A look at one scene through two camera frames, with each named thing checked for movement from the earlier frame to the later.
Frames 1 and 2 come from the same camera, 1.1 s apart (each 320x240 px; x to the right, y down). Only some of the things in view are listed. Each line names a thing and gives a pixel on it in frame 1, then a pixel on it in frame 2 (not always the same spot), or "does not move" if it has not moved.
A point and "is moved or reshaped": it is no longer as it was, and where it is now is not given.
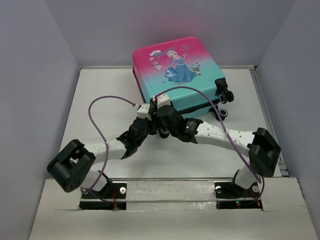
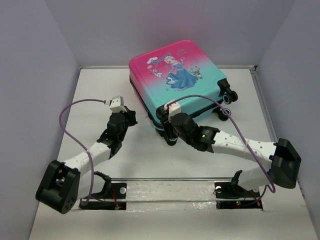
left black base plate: x=111 y=197 does not move
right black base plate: x=229 y=195 does not move
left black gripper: x=152 y=128 -> x=130 y=114
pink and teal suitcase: x=180 y=64 is moved or reshaped
